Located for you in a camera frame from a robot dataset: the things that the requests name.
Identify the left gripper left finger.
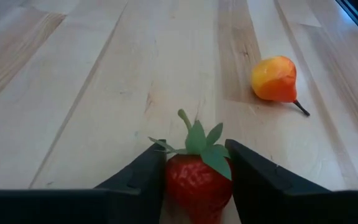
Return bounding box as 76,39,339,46
93,139,167,224

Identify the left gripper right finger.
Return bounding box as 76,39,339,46
224,139,332,224

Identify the large leafy strawberry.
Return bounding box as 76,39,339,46
147,108,234,224

